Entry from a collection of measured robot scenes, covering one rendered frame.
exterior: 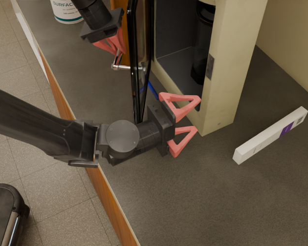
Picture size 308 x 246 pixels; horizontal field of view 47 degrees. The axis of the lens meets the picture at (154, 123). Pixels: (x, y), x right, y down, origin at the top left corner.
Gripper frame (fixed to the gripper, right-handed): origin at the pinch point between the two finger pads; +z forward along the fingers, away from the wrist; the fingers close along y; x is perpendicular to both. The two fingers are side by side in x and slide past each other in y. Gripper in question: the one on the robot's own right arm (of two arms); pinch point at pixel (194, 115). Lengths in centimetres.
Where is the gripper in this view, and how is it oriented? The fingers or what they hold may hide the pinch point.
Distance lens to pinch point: 73.3
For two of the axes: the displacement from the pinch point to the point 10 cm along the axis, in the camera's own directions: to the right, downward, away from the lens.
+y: -0.2, -6.3, -7.8
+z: 8.9, -3.7, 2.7
